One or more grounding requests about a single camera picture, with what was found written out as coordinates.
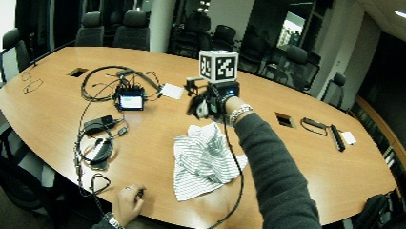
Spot silver beaded bracelet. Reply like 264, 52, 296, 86
228, 103, 256, 126

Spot black glove cable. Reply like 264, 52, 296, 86
205, 117, 248, 229

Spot white card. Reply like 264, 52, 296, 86
160, 82, 185, 100

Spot white marker cube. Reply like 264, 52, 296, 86
198, 50, 240, 84

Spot black power adapter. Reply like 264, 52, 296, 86
83, 114, 121, 135

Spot silver wristwatch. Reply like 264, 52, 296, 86
103, 212, 124, 229

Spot thin black cable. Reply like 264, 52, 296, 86
72, 94, 113, 218

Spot black round cable bundle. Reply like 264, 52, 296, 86
79, 135, 116, 171

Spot long black bar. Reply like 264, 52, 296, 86
329, 124, 348, 153

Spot small black screen device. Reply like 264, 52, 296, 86
113, 86, 148, 112

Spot eyeglasses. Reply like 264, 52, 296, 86
20, 71, 44, 94

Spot black coiled cable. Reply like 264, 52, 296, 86
80, 65, 164, 103

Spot grey office chair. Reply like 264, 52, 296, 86
73, 10, 105, 48
112, 10, 150, 52
0, 27, 33, 84

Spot small white box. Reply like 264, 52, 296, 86
340, 130, 358, 146

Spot black office chair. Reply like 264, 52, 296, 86
210, 24, 238, 52
0, 126, 57, 212
169, 11, 213, 59
320, 72, 348, 110
258, 45, 322, 93

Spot striped white cloth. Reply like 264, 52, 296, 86
173, 122, 249, 202

